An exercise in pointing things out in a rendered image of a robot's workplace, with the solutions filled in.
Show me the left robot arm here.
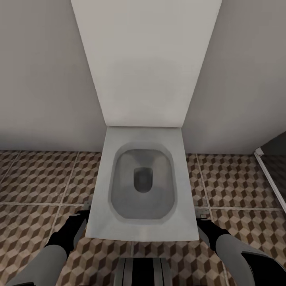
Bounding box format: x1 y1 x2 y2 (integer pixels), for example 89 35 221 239
5 201 92 286

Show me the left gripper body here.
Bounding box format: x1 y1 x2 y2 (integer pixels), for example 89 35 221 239
76 210 90 216

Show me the robot trunk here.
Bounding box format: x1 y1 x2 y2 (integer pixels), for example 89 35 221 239
114 258 172 286

